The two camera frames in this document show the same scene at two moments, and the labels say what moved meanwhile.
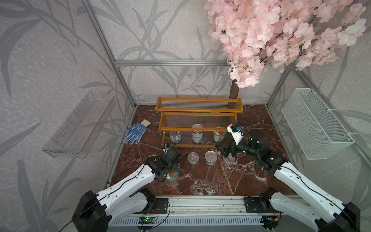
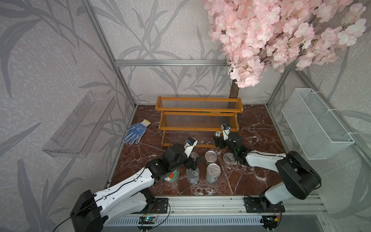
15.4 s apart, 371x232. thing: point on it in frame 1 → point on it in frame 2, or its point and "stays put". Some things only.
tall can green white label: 197,136 → 213,171
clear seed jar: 193,158 stays put
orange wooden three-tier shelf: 185,122 stays put
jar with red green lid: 172,177 stays put
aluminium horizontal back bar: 172,63 stays put
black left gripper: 176,165 → 189,166
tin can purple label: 175,136 → 192,176
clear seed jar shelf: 230,159 stays put
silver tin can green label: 210,157 stays put
